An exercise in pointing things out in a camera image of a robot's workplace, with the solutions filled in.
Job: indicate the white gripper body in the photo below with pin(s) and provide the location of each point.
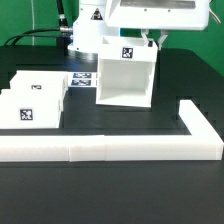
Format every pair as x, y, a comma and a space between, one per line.
158, 14

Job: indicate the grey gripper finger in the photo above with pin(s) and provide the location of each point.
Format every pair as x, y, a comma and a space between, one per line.
162, 38
144, 33

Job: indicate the white drawer cabinet box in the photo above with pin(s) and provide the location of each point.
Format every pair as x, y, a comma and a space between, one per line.
125, 71

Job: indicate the white drawer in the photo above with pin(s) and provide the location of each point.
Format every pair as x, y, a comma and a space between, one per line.
30, 109
52, 81

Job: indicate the white front drawer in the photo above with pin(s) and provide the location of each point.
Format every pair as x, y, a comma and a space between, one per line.
30, 109

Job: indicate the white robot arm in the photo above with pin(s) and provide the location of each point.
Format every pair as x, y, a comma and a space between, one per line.
99, 18

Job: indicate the white marker tag plate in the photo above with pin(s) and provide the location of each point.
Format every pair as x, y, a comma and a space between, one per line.
82, 79

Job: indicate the white L-shaped obstacle wall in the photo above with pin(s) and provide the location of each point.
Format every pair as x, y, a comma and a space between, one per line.
201, 143

